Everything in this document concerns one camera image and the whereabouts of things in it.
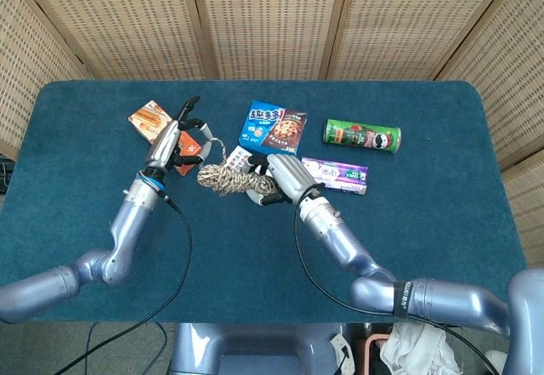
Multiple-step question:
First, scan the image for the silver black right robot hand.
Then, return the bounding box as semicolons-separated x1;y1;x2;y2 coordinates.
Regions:
246;152;326;207

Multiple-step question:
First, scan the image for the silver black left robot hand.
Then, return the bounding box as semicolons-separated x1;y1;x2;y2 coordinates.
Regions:
144;95;213;177

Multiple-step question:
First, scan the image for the beige braided rope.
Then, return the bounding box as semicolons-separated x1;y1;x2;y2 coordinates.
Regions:
195;136;280;197

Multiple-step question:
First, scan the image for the orange biscuit box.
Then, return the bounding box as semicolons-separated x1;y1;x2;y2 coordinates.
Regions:
127;99;204;177

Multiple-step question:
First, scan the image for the purple toothpaste box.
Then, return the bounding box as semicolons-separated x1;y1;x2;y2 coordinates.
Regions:
300;156;369;196

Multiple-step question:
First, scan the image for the blue brown cookie box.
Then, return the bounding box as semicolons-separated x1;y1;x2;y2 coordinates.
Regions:
238;99;309;163

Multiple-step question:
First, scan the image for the white packet with coloured squares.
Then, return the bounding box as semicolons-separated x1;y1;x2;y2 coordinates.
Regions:
224;145;256;170

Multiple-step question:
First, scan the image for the green Pringles can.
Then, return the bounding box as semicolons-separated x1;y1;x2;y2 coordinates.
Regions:
322;118;403;155

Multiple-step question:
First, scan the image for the bamboo folding screen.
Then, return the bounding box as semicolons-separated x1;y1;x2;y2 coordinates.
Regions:
0;0;544;272

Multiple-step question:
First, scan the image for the black device beside table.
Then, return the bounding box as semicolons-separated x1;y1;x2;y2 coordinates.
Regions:
0;160;16;193

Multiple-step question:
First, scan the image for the white power strip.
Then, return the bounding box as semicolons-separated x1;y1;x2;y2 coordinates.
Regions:
330;332;356;375

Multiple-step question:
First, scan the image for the blue-grey robot torso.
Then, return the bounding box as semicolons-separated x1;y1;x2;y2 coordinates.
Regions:
168;322;356;375

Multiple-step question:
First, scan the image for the pink stool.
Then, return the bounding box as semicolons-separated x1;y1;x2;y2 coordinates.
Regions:
364;334;390;375

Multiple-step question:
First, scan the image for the white crumpled cloth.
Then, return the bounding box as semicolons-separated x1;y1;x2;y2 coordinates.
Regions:
379;321;462;375

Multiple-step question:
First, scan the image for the white floor object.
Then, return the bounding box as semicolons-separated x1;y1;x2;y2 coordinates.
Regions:
484;349;510;375

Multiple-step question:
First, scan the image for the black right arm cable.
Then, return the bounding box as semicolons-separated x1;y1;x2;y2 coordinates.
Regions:
293;183;490;375

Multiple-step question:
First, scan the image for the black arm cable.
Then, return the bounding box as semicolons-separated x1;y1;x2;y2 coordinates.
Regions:
293;183;490;375
53;194;193;375

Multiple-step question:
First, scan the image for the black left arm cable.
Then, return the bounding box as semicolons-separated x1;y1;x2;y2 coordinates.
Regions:
53;194;193;375

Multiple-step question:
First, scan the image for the black velcro strap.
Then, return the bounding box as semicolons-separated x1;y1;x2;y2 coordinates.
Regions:
393;281;414;319

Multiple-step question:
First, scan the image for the blue floor cable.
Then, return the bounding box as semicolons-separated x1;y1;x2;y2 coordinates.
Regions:
153;322;169;363

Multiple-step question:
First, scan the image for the black floor cable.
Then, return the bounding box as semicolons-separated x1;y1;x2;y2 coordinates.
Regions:
83;322;103;375

